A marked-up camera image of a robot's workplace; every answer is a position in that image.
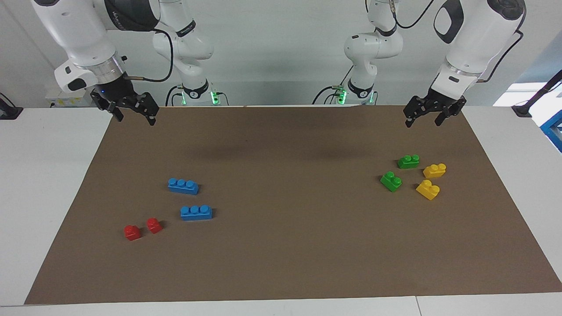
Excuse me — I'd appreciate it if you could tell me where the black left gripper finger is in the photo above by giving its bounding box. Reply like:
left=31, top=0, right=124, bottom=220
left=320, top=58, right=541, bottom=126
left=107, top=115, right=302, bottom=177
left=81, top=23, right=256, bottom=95
left=434, top=97, right=467, bottom=127
left=403, top=96, right=425, bottom=129

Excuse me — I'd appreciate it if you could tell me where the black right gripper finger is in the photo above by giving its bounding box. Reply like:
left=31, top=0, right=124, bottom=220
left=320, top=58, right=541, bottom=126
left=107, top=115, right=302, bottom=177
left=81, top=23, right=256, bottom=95
left=104, top=100, right=125, bottom=122
left=140, top=92, right=160, bottom=126

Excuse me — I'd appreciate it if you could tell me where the blue three-stud toy brick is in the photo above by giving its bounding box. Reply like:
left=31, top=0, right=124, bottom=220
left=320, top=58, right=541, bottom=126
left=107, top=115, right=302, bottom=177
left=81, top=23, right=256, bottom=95
left=180, top=205, right=213, bottom=221
left=168, top=178, right=200, bottom=195

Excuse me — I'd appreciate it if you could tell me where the white box with yellow label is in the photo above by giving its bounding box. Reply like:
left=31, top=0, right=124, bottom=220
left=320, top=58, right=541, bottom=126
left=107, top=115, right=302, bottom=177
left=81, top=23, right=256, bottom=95
left=45, top=89, right=95, bottom=108

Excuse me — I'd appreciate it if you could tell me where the yellow two-stud toy brick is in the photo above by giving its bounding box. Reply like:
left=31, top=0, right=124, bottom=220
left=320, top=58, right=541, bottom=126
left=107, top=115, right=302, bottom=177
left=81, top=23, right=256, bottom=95
left=415, top=180, right=440, bottom=201
left=423, top=163, right=447, bottom=179

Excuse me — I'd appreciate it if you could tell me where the black stand with clamp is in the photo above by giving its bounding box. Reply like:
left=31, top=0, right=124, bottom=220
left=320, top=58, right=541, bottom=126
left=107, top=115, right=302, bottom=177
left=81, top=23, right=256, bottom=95
left=512, top=70, right=562, bottom=118

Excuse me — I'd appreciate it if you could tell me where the black table clamp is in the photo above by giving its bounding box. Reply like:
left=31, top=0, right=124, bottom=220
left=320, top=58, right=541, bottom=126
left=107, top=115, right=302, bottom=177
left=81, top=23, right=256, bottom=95
left=0, top=93, right=23, bottom=120

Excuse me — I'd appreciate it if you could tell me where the brown table mat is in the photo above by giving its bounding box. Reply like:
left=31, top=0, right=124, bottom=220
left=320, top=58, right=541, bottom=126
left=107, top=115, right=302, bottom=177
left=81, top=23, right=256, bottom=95
left=24, top=104, right=562, bottom=305

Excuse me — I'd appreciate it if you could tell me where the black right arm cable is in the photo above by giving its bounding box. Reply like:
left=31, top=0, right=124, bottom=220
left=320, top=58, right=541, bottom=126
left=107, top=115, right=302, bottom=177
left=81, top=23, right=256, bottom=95
left=124, top=28, right=174, bottom=83

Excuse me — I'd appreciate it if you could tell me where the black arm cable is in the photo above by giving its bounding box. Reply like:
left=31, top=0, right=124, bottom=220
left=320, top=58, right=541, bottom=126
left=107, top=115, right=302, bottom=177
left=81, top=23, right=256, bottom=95
left=124, top=28, right=174, bottom=83
left=386, top=0, right=526, bottom=84

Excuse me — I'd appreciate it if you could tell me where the black right base cable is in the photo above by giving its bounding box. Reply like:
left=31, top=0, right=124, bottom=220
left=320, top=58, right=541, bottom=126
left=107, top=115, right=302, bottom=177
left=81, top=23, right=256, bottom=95
left=165, top=85, right=183, bottom=107

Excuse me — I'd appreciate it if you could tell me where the black base cable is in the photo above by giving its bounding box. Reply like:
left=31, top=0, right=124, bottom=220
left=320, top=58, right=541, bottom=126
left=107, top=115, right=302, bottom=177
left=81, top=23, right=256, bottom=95
left=165, top=85, right=183, bottom=107
left=312, top=65, right=354, bottom=105

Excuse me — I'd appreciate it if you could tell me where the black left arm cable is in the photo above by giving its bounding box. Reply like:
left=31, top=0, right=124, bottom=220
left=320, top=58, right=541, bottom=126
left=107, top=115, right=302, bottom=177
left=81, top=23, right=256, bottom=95
left=386, top=0, right=526, bottom=84

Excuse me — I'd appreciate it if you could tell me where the black left base cable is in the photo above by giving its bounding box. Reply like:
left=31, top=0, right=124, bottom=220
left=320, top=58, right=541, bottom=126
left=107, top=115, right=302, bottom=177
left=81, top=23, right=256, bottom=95
left=312, top=65, right=354, bottom=105

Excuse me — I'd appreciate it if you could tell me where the blue metal frame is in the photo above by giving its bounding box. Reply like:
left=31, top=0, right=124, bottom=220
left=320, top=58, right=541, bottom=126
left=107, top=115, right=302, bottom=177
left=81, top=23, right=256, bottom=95
left=540, top=110, right=562, bottom=153

